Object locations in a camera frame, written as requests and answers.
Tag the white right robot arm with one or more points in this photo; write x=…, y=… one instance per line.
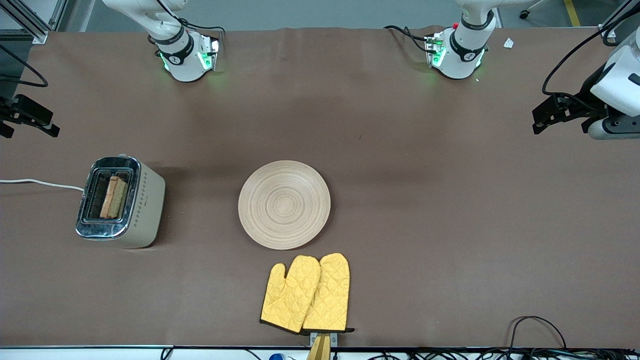
x=182, y=65

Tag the small white paper scrap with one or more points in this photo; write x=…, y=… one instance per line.
x=509, y=43

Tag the wooden stick with metal bracket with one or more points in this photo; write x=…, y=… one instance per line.
x=320, y=350

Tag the beige chrome toaster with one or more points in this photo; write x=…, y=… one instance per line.
x=145, y=205

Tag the toast slice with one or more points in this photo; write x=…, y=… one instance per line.
x=114, y=197

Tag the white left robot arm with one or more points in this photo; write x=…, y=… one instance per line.
x=462, y=60

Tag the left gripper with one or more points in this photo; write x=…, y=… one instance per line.
x=586, y=96

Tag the white chair leg with caster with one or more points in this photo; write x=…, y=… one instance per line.
x=525, y=14

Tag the aluminium frame post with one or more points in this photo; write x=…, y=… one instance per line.
x=610, y=33
x=30, y=24

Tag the round wooden plate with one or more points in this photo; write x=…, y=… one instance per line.
x=284, y=205

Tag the yellow quilted oven mitt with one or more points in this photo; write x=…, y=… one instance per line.
x=290, y=295
x=332, y=295

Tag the blue cap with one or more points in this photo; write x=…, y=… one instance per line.
x=276, y=357

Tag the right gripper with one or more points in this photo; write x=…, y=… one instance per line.
x=6, y=111

